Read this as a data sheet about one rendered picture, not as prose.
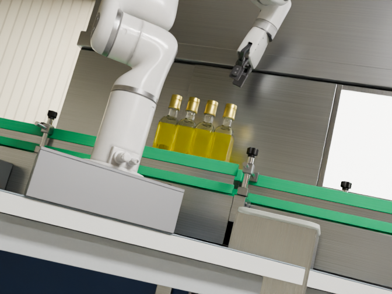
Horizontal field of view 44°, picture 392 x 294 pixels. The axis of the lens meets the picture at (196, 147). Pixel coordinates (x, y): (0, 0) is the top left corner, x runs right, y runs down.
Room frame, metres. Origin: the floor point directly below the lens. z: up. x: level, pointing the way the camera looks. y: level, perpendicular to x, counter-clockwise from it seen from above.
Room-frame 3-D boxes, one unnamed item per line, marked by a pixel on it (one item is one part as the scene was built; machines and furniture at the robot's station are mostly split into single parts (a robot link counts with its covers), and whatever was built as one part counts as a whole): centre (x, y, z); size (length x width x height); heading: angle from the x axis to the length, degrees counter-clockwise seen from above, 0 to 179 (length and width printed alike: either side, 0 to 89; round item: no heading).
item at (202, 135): (1.41, -0.02, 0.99); 0.06 x 0.06 x 0.21; 71
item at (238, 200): (1.25, -0.15, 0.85); 0.09 x 0.04 x 0.07; 162
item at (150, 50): (0.94, 0.15, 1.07); 0.13 x 0.10 x 0.16; 109
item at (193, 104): (1.43, 0.04, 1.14); 0.04 x 0.04 x 0.04
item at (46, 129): (1.37, 0.44, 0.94); 0.07 x 0.04 x 0.13; 162
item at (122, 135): (0.93, 0.14, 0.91); 0.16 x 0.13 x 0.15; 28
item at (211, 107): (1.41, -0.02, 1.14); 0.04 x 0.04 x 0.04
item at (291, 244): (1.13, -0.24, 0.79); 0.27 x 0.17 x 0.08; 162
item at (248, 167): (1.24, -0.15, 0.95); 0.17 x 0.03 x 0.12; 162
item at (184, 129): (1.43, 0.04, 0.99); 0.06 x 0.06 x 0.21; 73
